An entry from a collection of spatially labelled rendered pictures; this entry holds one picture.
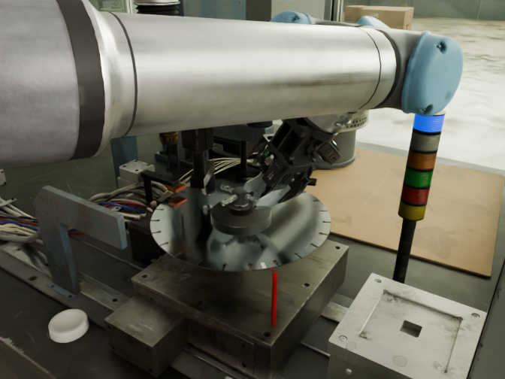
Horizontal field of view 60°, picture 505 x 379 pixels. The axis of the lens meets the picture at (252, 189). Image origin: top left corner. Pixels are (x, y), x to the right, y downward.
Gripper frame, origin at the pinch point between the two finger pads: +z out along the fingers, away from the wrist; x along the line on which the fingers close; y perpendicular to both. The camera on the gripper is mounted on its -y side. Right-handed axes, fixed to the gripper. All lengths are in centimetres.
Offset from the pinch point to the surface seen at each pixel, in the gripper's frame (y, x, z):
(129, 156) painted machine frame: -11, -47, 38
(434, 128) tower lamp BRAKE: -12.6, 9.7, -26.6
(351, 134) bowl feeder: -71, -23, 10
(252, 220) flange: 2.1, 1.8, 2.4
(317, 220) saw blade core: -7.3, 7.6, -2.0
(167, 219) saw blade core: 10.9, -7.8, 11.4
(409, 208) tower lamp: -14.9, 15.9, -13.5
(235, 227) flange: 5.4, 1.6, 3.6
